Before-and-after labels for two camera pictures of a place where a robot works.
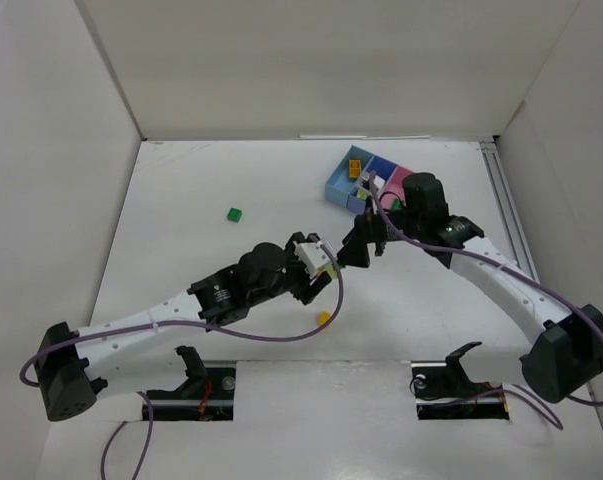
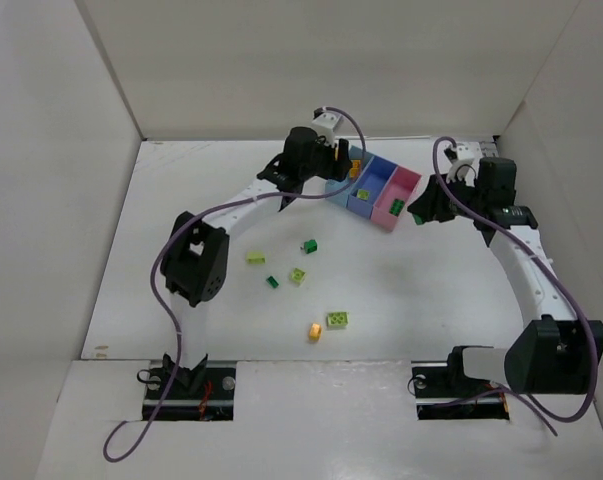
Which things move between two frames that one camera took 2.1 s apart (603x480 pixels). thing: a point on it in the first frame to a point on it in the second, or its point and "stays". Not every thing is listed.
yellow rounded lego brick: (354, 168) stays
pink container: (394, 187) stays
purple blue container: (381, 168) stays
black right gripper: (369, 232) to (435, 201)
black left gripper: (305, 282) to (341, 157)
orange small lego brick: (324, 316) to (315, 332)
